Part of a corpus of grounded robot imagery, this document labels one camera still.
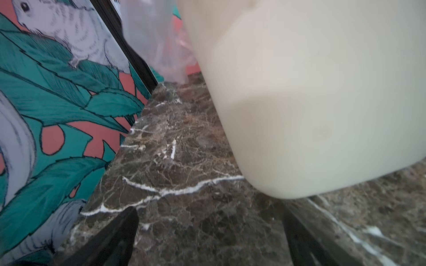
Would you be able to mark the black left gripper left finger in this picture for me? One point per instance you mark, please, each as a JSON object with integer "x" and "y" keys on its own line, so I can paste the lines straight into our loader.
{"x": 112, "y": 245}

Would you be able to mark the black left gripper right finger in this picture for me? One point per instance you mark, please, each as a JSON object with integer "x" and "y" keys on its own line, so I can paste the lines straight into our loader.
{"x": 308, "y": 244}

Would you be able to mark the cream trash bin with bag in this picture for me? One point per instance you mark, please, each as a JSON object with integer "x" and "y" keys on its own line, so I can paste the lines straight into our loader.
{"x": 313, "y": 96}

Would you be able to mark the black left frame post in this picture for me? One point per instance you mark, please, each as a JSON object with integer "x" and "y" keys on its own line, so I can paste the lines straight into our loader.
{"x": 113, "y": 22}

